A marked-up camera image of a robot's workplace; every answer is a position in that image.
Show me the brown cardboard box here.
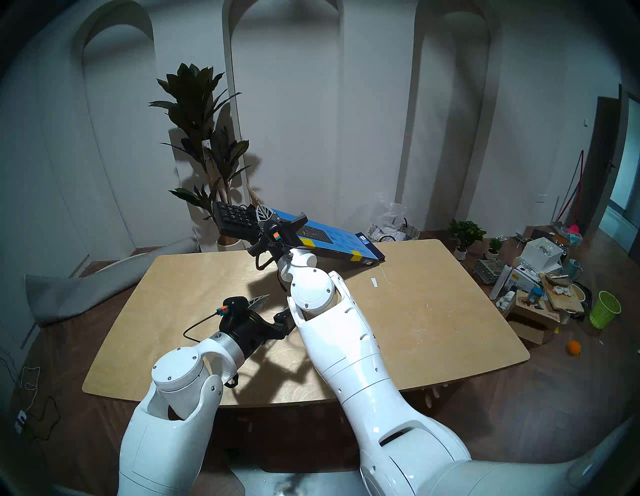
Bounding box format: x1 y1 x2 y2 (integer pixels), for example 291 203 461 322
507 290 563 346

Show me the black computer keyboard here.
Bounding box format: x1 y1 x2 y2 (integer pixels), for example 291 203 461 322
212 201 266 241

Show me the wooden cutting board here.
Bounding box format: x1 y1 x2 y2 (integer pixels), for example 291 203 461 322
541 272 586 315

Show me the blue cardboard keyboard box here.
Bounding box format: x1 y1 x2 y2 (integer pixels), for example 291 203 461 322
246 184 386 267

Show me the white printed carton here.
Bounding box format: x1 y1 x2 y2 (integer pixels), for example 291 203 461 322
510 266 543 295

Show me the metal dish rack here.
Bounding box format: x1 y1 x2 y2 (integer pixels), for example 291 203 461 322
472 257 506 286

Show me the dark open door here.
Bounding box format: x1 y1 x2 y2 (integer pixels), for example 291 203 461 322
582 96 623 236

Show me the clear plastic bag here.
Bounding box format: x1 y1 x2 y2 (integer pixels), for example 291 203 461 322
375 196 408 236

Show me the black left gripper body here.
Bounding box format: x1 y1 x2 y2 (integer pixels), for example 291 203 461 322
220 312 296 358

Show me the black round pan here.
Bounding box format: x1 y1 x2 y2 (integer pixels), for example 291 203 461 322
570 282 593 313

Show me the white box appliance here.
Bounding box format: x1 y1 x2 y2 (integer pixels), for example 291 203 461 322
520 237 565 275

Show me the woven wire basket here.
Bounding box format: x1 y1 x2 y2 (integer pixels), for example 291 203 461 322
367 223 421 243

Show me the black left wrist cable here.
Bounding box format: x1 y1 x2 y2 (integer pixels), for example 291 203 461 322
182 310 241 389

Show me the teal cloth pile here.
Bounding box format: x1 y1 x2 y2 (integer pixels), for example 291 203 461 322
550 222 583 248

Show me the tall dark green plant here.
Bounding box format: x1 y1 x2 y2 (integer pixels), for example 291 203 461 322
148 62 251 238

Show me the green plastic waste basket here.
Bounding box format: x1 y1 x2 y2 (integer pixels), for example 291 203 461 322
588 291 622 330

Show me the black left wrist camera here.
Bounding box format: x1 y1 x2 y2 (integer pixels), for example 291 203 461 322
221 296 249 323

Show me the white paper roll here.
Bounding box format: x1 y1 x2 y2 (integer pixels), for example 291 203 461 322
490 264 515 301

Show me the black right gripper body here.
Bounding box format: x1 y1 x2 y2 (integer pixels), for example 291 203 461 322
247 213 309 256

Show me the small bushy potted plant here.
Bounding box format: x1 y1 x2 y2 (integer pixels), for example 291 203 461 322
448 219 487 261

